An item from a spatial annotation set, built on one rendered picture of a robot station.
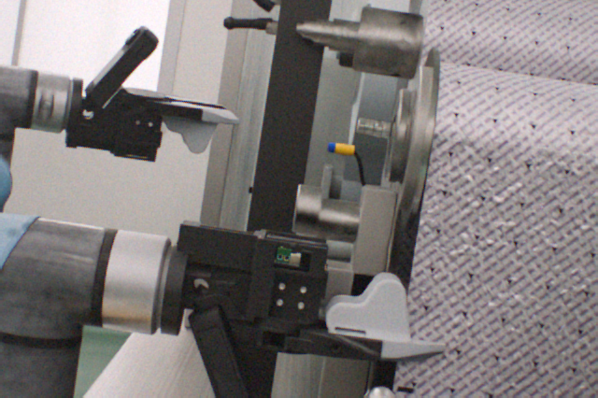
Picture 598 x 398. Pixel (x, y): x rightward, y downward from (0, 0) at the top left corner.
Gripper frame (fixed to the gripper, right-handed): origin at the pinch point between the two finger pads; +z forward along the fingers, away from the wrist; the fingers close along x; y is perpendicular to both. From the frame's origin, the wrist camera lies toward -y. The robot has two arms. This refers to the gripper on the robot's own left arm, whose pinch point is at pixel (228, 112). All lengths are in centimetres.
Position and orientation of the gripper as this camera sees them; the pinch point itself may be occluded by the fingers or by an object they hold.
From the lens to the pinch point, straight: 172.9
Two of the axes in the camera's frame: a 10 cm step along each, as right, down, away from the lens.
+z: 9.6, 1.4, 2.3
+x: 2.0, 2.0, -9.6
